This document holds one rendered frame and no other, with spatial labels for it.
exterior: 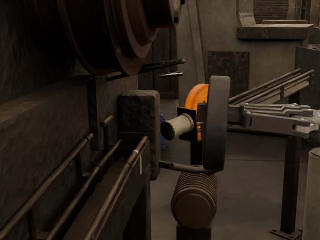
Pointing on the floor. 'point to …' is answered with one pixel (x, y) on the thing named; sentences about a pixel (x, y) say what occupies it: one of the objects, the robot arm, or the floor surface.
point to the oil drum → (285, 22)
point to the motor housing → (195, 205)
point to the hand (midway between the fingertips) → (218, 113)
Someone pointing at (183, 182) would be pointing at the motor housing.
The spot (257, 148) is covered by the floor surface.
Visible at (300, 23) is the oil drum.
